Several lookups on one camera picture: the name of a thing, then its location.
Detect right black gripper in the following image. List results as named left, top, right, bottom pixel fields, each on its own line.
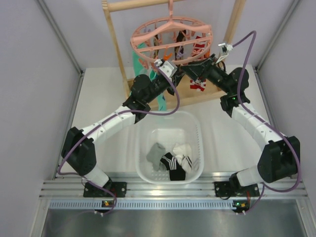
left=180, top=54, right=232, bottom=94

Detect pink round clip hanger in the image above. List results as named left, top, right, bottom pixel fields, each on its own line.
left=130, top=0, right=213, bottom=65

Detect black striped sock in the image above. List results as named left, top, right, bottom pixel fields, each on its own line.
left=160, top=153, right=186, bottom=181

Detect black sock white stripes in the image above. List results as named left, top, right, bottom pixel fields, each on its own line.
left=167, top=85, right=175, bottom=96

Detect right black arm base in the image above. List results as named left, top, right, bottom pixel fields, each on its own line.
left=214, top=181, right=260, bottom=199

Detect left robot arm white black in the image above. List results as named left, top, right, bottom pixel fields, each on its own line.
left=61, top=67, right=176, bottom=196

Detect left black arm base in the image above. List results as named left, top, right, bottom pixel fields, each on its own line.
left=83, top=182, right=127, bottom=198

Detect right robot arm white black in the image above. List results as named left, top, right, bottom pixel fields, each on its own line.
left=181, top=56, right=301, bottom=196

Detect purple clothes peg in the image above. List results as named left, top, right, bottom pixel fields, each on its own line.
left=175, top=46, right=184, bottom=60

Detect red white striped sock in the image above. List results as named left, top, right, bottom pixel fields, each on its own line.
left=190, top=41, right=210, bottom=92

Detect orange clothes peg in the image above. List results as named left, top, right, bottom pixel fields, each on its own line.
left=163, top=48, right=172, bottom=61

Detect green sock right hanging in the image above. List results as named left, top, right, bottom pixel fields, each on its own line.
left=149, top=70, right=167, bottom=111

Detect green sock hanging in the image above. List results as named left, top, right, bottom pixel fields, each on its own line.
left=132, top=50, right=150, bottom=77
left=149, top=70, right=167, bottom=111

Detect brown argyle sock hanging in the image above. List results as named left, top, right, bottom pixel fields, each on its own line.
left=174, top=30, right=187, bottom=60

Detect green sock left hanging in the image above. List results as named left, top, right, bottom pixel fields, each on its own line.
left=132, top=50, right=150, bottom=77

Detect white plastic laundry basket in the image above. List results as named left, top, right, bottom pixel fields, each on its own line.
left=135, top=111, right=204, bottom=185

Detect white sock in basket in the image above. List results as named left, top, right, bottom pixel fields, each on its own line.
left=173, top=143, right=199, bottom=173

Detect grey sock in basket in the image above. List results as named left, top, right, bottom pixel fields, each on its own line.
left=146, top=143, right=166, bottom=171

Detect wooden drying rack frame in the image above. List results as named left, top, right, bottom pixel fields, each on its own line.
left=100, top=0, right=246, bottom=116

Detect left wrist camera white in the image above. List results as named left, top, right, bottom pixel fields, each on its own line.
left=154, top=59, right=177, bottom=78

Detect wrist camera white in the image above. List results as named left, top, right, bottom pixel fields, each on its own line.
left=216, top=42, right=234, bottom=64
left=154, top=59, right=177, bottom=78

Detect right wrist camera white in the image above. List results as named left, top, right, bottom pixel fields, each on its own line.
left=216, top=42, right=234, bottom=64

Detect aluminium mounting rail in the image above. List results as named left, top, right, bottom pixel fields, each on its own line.
left=39, top=171, right=307, bottom=198

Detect perforated grey cable duct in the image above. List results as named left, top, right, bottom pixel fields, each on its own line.
left=49, top=199, right=250, bottom=210

